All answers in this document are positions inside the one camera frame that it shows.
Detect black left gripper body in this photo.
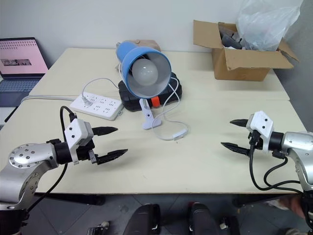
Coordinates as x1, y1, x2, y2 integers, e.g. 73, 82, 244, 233
75, 140, 99, 165

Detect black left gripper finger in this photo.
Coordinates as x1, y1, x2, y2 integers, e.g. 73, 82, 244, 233
96, 148, 129, 165
91, 126, 119, 137

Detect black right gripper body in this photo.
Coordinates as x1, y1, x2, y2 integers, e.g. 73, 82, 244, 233
247, 130, 264, 151

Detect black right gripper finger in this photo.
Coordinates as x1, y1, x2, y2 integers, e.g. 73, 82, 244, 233
229, 118, 249, 128
221, 142, 251, 158

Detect blue clip desk lamp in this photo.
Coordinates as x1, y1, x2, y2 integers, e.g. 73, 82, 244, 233
115, 41, 172, 131

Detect white power strip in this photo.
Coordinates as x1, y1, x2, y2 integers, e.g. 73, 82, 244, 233
69, 92, 124, 121

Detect black case with orange latch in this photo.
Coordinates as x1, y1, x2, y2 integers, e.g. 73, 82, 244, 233
118, 71, 184, 112

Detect black table base bar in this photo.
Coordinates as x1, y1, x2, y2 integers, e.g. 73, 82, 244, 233
33, 192, 106, 207

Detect brown cardboard box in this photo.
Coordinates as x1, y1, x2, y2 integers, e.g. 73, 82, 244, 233
193, 19, 300, 82

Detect dark rounded shape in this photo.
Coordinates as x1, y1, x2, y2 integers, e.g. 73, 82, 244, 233
187, 201, 219, 235
124, 203, 161, 235

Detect white frosted light bulb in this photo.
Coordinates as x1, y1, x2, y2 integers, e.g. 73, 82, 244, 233
132, 59, 159, 87

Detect dark grey items in box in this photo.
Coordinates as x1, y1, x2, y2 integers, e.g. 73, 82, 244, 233
218, 22, 243, 50

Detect clear plastic bag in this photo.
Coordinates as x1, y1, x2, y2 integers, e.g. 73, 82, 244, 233
235, 0, 301, 52

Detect open laptop with pink screen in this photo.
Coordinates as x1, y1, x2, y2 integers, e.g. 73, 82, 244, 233
0, 37, 50, 109

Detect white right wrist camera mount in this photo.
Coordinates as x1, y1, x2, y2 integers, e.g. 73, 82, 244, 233
246, 111, 274, 151

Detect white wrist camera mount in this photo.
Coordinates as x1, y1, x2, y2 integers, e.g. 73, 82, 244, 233
64, 118, 95, 165
246, 111, 274, 151

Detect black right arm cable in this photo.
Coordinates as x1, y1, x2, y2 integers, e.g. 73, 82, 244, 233
248, 137, 305, 194

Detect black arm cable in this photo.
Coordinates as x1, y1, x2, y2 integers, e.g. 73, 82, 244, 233
248, 137, 305, 194
24, 105, 78, 213

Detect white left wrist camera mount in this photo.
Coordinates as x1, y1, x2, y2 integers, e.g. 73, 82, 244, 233
64, 118, 95, 165

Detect white lamp power cord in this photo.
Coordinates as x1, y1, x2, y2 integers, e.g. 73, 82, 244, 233
81, 62, 190, 141

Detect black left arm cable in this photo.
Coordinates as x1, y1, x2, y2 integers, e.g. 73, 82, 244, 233
24, 105, 78, 213

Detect white inline cord switch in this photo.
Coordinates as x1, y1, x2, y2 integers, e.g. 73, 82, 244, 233
172, 130, 189, 141

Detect grey power strip cable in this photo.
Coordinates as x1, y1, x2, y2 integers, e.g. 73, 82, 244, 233
20, 94, 78, 102

